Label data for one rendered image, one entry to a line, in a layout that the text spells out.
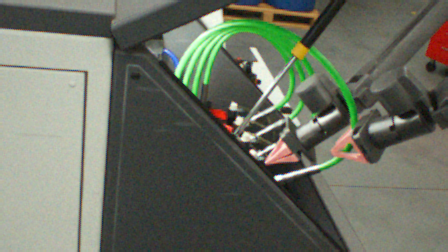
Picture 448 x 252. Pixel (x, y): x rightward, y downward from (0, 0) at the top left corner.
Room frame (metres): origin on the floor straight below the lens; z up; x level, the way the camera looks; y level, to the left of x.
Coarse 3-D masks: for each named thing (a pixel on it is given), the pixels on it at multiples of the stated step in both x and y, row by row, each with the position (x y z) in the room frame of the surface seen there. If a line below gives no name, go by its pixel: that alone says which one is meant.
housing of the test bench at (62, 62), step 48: (0, 0) 0.65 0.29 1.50; (48, 0) 0.68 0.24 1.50; (96, 0) 0.71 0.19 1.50; (0, 48) 0.64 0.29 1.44; (48, 48) 0.66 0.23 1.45; (96, 48) 0.67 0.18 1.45; (0, 96) 0.64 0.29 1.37; (48, 96) 0.66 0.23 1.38; (96, 96) 0.67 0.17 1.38; (0, 144) 0.64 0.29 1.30; (48, 144) 0.66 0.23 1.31; (96, 144) 0.67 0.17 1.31; (0, 192) 0.64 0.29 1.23; (48, 192) 0.66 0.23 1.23; (96, 192) 0.67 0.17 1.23; (0, 240) 0.64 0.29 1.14; (48, 240) 0.66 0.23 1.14; (96, 240) 0.67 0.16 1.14
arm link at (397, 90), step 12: (396, 72) 0.92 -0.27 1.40; (408, 72) 0.92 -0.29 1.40; (372, 84) 0.94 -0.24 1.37; (384, 84) 0.91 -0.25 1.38; (396, 84) 0.90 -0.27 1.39; (408, 84) 0.90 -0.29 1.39; (420, 84) 0.93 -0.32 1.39; (384, 96) 0.90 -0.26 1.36; (396, 96) 0.89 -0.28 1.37; (408, 96) 0.90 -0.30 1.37; (420, 96) 0.89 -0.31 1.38; (432, 96) 0.94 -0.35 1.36; (384, 108) 0.92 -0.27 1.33; (396, 108) 0.90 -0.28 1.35; (408, 108) 0.90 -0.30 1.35; (432, 108) 0.89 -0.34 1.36; (444, 108) 0.87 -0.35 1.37; (444, 120) 0.87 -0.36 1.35
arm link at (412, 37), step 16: (432, 0) 1.28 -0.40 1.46; (416, 16) 1.25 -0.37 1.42; (432, 16) 1.24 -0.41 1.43; (400, 32) 1.22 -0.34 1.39; (416, 32) 1.21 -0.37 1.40; (432, 32) 1.23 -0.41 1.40; (384, 48) 1.20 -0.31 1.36; (400, 48) 1.19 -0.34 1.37; (416, 48) 1.20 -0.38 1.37; (368, 64) 1.17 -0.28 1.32; (384, 64) 1.15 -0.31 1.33; (400, 64) 1.17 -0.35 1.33; (352, 80) 1.16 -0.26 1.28; (368, 80) 1.12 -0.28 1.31
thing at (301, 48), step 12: (336, 0) 0.76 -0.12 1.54; (324, 12) 0.76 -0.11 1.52; (336, 12) 0.76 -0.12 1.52; (312, 24) 0.77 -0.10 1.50; (324, 24) 0.76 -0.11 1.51; (312, 36) 0.76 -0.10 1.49; (300, 48) 0.76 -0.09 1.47; (276, 84) 0.76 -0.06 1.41; (264, 96) 0.76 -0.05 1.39; (240, 132) 0.76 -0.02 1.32
